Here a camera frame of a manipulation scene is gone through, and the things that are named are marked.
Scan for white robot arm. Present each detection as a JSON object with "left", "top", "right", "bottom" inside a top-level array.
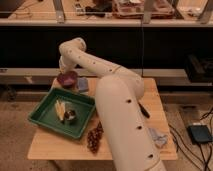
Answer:
[{"left": 59, "top": 38, "right": 166, "bottom": 171}]

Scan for purple bowl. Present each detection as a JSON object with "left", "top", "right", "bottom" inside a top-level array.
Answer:
[{"left": 57, "top": 71, "right": 78, "bottom": 87}]

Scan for small metal cup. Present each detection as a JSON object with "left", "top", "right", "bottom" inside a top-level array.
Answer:
[{"left": 64, "top": 110, "right": 77, "bottom": 124}]

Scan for green plastic tray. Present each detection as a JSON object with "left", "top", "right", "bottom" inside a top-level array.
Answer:
[{"left": 28, "top": 88, "right": 95, "bottom": 139}]

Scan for dark grape bunch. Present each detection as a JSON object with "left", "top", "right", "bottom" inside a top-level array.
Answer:
[{"left": 87, "top": 123, "right": 104, "bottom": 154}]

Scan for wooden table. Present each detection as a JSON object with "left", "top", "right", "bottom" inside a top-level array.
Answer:
[{"left": 27, "top": 78, "right": 177, "bottom": 160}]

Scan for black marker pen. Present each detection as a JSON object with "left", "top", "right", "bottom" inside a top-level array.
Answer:
[{"left": 139, "top": 103, "right": 150, "bottom": 118}]

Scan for light blue cloth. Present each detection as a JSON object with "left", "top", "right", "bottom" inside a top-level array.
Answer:
[{"left": 149, "top": 128, "right": 168, "bottom": 148}]

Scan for black foot pedal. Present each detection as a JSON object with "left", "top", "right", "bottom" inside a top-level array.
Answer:
[{"left": 187, "top": 125, "right": 212, "bottom": 144}]

